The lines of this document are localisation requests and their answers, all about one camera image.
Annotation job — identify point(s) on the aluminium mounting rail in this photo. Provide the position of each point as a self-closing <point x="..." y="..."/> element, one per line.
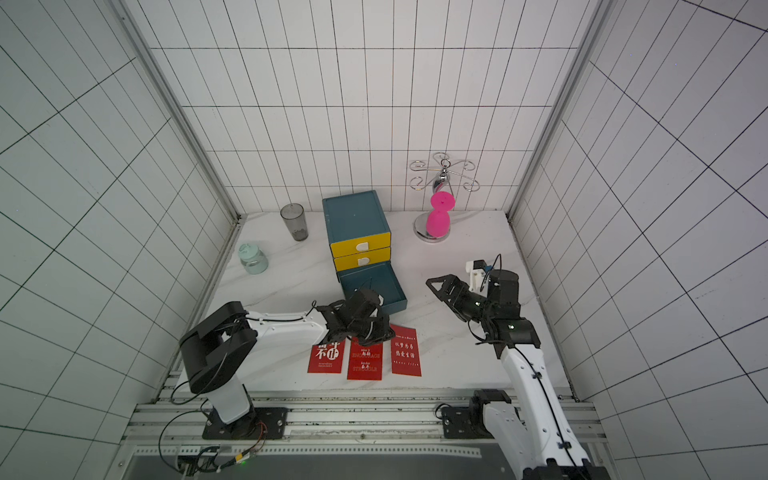
<point x="332" y="421"/>

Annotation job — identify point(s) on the yellow drawer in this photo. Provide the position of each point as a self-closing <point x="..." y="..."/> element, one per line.
<point x="361" y="245"/>
<point x="362" y="259"/>

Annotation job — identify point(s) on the grey translucent cup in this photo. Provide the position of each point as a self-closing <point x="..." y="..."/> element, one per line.
<point x="293" y="215"/>

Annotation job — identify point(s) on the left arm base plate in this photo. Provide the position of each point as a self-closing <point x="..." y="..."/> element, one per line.
<point x="258" y="423"/>

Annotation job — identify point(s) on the mint green jar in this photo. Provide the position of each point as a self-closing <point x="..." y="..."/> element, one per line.
<point x="252" y="258"/>

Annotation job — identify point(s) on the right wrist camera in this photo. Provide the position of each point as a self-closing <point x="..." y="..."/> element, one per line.
<point x="477" y="271"/>

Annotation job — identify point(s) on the pink hourglass cup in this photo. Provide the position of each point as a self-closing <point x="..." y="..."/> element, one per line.
<point x="438" y="221"/>

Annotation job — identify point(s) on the red postcard white characters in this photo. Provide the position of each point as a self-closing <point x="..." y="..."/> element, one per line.
<point x="327" y="358"/>

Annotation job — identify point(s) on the teal drawer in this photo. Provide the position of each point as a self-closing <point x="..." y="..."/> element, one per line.
<point x="380" y="278"/>

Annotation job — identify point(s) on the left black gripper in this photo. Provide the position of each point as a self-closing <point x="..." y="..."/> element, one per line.
<point x="385" y="332"/>

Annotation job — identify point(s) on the teal drawer cabinet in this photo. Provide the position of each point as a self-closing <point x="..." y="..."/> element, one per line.
<point x="353" y="216"/>

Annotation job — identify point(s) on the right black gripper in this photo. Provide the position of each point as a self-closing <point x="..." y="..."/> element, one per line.
<point x="466" y="298"/>

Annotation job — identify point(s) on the red postcard stimulate text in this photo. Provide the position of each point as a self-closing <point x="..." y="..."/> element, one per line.
<point x="365" y="363"/>

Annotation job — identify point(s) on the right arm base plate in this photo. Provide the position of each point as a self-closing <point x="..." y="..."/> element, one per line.
<point x="466" y="422"/>

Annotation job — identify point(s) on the red postcard small white text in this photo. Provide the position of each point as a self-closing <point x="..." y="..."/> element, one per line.
<point x="405" y="355"/>

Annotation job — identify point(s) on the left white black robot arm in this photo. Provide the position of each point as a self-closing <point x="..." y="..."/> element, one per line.
<point x="214" y="351"/>

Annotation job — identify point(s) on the chrome cup rack stand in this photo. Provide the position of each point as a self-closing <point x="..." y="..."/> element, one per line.
<point x="442" y="175"/>

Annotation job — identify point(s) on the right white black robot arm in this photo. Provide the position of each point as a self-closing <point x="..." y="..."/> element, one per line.
<point x="535" y="438"/>

